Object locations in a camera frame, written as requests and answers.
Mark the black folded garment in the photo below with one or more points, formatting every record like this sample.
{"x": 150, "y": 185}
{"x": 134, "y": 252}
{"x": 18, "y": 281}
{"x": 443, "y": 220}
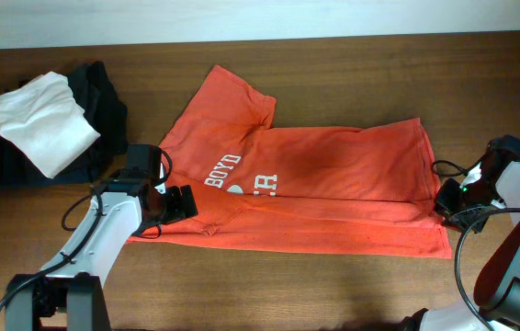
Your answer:
{"x": 95, "y": 94}

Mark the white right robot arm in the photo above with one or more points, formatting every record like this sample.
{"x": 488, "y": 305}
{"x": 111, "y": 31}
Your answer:
{"x": 495, "y": 302}

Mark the white folded cloth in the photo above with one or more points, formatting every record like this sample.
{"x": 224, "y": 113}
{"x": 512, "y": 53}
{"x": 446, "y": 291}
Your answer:
{"x": 44, "y": 122}

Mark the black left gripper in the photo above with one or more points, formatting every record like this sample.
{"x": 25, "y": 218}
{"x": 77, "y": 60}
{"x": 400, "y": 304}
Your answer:
{"x": 182, "y": 205}

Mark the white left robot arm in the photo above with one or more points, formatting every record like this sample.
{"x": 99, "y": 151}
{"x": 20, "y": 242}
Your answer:
{"x": 73, "y": 280}

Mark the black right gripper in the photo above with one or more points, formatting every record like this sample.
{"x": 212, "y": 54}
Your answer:
{"x": 446, "y": 199}

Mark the orange printed t-shirt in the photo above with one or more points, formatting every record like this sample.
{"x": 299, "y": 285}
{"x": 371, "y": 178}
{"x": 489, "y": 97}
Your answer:
{"x": 321, "y": 190}

